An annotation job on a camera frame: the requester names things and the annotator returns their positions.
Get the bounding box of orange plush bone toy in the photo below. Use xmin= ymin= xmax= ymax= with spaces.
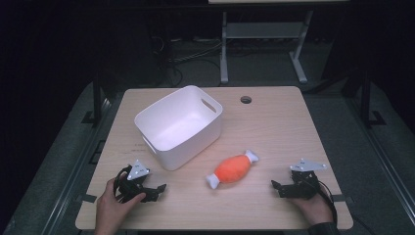
xmin=205 ymin=149 xmax=260 ymax=190

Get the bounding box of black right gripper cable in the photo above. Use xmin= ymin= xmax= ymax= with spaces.
xmin=316 ymin=181 xmax=339 ymax=226

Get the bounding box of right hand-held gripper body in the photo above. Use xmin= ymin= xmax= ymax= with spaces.
xmin=284 ymin=158 xmax=328 ymax=201

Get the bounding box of person's right hand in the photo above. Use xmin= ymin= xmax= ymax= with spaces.
xmin=288 ymin=186 xmax=335 ymax=227

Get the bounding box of white plastic basket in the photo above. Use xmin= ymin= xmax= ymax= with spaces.
xmin=133 ymin=84 xmax=224 ymax=172

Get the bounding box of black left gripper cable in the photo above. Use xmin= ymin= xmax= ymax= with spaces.
xmin=113 ymin=164 xmax=133 ymax=204

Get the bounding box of person's left hand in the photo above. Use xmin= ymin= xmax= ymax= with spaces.
xmin=94 ymin=170 xmax=147 ymax=235

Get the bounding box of bundle of floor cables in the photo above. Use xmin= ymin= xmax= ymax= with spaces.
xmin=150 ymin=34 xmax=226 ymax=86

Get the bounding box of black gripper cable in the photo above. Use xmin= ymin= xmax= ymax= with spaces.
xmin=113 ymin=164 xmax=133 ymax=204
xmin=316 ymin=181 xmax=339 ymax=226

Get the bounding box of grey metal table frame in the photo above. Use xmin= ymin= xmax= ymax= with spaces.
xmin=219 ymin=10 xmax=315 ymax=86

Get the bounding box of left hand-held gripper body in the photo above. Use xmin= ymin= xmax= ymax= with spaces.
xmin=115 ymin=159 xmax=157 ymax=204

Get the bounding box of black metal stand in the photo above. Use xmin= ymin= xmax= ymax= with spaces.
xmin=358 ymin=70 xmax=388 ymax=129
xmin=81 ymin=73 xmax=105 ymax=125

